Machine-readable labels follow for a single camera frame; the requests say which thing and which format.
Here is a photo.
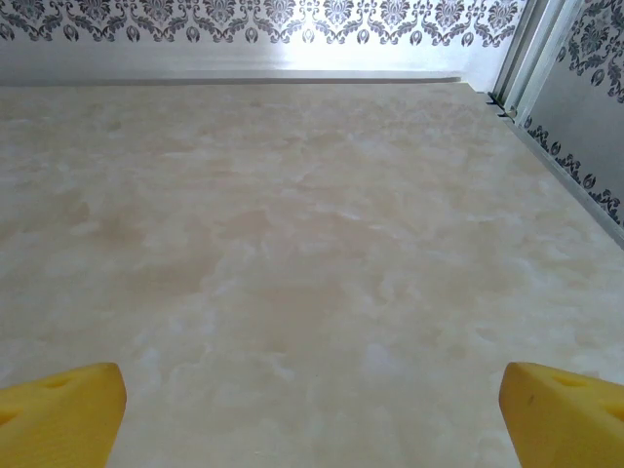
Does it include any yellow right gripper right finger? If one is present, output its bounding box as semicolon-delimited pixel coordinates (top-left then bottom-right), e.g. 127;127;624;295
499;361;624;468

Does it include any aluminium frame corner post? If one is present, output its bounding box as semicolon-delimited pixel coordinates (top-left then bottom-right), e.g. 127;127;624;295
490;0;584;123

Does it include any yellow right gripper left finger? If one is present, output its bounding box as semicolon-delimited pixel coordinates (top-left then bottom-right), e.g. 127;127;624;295
0;361;128;468

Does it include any aluminium back frame bar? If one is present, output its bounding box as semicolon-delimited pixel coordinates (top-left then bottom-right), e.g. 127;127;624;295
0;67;463;89

